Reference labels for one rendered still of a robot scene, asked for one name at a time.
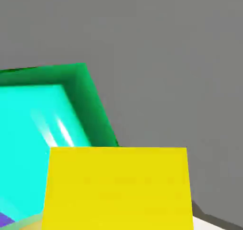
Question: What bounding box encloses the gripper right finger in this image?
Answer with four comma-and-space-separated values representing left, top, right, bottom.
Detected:
192, 216, 243, 230

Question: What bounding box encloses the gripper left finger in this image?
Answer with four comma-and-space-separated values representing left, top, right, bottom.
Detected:
0, 212, 44, 230

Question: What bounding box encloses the small yellow cube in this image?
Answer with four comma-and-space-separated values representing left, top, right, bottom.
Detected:
41, 146, 195, 230

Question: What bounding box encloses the small purple cube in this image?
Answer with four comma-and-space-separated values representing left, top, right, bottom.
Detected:
0, 211, 16, 228

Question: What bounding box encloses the large green box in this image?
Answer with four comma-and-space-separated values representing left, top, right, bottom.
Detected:
0, 62, 120, 227

